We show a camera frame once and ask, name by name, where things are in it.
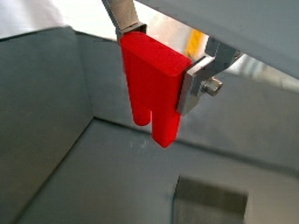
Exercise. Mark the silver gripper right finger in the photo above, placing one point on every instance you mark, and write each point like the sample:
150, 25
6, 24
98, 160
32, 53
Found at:
198, 79

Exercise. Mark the red square-circle block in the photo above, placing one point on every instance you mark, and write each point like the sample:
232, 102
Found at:
153, 74

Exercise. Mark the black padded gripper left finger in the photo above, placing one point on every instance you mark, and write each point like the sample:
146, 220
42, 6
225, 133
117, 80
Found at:
121, 12

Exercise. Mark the black curved fixture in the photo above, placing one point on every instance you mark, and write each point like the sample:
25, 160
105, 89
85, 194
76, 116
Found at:
205, 203

